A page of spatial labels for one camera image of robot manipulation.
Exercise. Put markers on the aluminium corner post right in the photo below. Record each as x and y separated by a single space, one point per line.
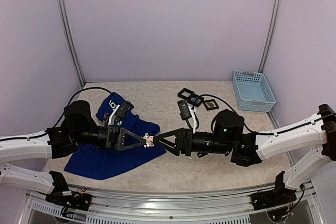
270 35

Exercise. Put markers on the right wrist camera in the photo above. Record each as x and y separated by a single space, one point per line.
187 114

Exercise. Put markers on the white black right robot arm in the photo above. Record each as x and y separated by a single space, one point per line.
316 131

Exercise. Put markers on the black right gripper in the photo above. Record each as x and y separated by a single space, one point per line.
181 144

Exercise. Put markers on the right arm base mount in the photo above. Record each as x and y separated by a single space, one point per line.
277 196

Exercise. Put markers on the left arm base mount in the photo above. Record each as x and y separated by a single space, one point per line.
78 199

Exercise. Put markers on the blue printed t-shirt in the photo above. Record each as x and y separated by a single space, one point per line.
96 163

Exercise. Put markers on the white snowflake brooch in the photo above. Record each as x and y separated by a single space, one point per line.
149 140

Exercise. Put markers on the aluminium front rail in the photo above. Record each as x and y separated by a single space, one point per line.
111 206

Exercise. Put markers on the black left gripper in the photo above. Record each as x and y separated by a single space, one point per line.
115 138

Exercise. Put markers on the light blue plastic basket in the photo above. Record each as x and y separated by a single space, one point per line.
252 91

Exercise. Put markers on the sunset painting round brooch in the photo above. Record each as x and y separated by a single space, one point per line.
209 105

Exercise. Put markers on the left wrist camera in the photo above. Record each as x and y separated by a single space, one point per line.
119 113

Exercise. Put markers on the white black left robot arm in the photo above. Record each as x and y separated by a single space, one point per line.
78 127

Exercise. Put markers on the aluminium corner post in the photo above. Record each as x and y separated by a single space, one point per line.
270 35
70 42

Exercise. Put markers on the black square frame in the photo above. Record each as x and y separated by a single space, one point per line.
198 103
186 94
214 102

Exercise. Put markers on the aluminium corner post left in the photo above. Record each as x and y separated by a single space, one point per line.
70 42

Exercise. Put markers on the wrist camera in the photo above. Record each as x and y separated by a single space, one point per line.
119 113
187 114

